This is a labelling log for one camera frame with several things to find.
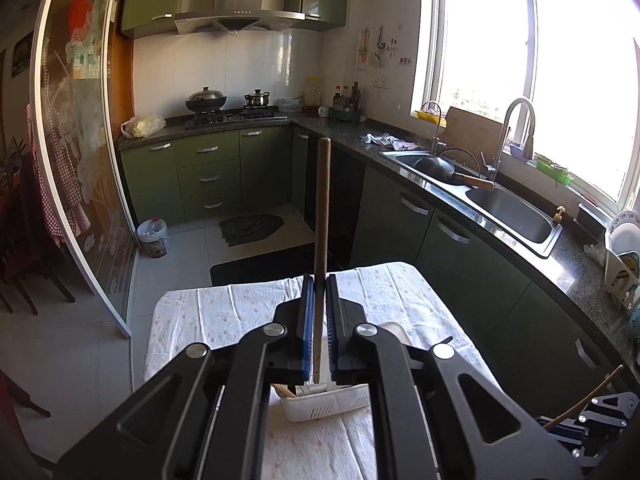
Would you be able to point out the dish rack with plates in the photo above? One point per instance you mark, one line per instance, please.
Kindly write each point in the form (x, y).
(622, 260)

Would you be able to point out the glass sliding door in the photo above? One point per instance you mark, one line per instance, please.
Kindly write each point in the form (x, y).
(85, 160)

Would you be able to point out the black wok with lid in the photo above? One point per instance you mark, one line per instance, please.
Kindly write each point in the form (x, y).
(206, 100)

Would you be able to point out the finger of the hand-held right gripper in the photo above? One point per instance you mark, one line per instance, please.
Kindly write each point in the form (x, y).
(602, 412)
(580, 445)

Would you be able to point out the grey dish cloth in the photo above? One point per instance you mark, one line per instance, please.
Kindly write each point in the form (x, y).
(387, 141)

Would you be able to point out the thin gooseneck faucet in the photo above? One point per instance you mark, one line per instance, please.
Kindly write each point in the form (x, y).
(436, 132)

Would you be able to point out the dark brown chopstick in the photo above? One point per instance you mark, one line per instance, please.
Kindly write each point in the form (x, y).
(322, 210)

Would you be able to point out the yellow hanging basket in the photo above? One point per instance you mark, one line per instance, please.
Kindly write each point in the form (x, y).
(431, 117)

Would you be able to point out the dark granite countertop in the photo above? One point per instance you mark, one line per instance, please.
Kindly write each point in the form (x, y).
(575, 270)

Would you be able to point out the small trash bin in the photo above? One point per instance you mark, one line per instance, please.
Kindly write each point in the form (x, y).
(152, 240)

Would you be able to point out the steel range hood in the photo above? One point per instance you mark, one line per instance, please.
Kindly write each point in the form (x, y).
(240, 10)

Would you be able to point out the wall utensil hooks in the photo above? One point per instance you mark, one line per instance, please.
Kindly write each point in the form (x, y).
(380, 47)

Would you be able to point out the green sink base cabinets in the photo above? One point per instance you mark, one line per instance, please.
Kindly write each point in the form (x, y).
(475, 270)

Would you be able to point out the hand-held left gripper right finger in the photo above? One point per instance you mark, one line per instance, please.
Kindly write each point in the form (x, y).
(332, 335)

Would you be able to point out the tall steel kitchen faucet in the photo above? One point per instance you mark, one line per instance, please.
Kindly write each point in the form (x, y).
(522, 110)

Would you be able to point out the steel double sink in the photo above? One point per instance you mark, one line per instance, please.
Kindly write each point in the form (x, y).
(510, 215)

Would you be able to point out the cluster of condiment bottles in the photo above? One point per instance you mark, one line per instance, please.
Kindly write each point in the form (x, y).
(347, 97)

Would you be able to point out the red checked apron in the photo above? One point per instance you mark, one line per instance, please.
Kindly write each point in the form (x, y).
(55, 195)

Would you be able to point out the white cup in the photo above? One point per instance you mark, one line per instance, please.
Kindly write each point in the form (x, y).
(324, 111)

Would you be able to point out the grey floor rug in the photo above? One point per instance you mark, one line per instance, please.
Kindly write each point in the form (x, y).
(250, 230)

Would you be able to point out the wooden cutting board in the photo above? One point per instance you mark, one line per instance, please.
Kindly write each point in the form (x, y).
(470, 127)

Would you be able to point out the black floor mat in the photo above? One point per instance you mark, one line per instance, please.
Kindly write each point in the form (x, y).
(260, 265)

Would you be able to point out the kitchen window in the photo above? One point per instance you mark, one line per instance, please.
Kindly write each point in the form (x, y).
(575, 60)

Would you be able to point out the green bottle tray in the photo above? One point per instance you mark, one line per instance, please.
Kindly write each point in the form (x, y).
(347, 116)

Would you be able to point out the clear plastic container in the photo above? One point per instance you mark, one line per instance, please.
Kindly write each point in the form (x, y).
(290, 105)

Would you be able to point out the black gas stove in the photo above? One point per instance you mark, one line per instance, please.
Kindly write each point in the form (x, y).
(235, 116)

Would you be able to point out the white floral tablecloth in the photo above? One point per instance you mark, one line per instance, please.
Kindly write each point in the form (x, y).
(225, 310)

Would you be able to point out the green drawer base cabinet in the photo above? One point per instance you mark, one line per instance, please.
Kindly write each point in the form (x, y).
(210, 170)

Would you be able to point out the wall outlet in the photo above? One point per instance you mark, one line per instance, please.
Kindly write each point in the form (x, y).
(383, 82)

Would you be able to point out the yellow top soap dispenser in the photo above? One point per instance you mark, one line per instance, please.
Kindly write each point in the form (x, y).
(559, 215)

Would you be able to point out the green windowsill tray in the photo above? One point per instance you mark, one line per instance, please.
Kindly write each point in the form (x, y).
(552, 170)

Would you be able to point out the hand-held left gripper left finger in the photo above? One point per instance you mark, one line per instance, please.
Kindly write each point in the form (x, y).
(308, 335)

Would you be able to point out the dark wooden dining chair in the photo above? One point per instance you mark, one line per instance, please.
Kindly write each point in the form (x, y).
(30, 270)

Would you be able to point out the steel cooking pot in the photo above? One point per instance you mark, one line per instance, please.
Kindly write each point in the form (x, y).
(256, 99)

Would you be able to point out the plastic bag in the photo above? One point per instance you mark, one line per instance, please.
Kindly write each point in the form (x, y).
(142, 126)

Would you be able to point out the framed wall picture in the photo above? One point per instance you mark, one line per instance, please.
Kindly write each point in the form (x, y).
(22, 52)

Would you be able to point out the white plastic utensil holder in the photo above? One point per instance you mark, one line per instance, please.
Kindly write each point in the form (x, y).
(330, 405)

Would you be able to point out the clear oil bottle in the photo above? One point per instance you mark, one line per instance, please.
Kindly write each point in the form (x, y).
(312, 91)

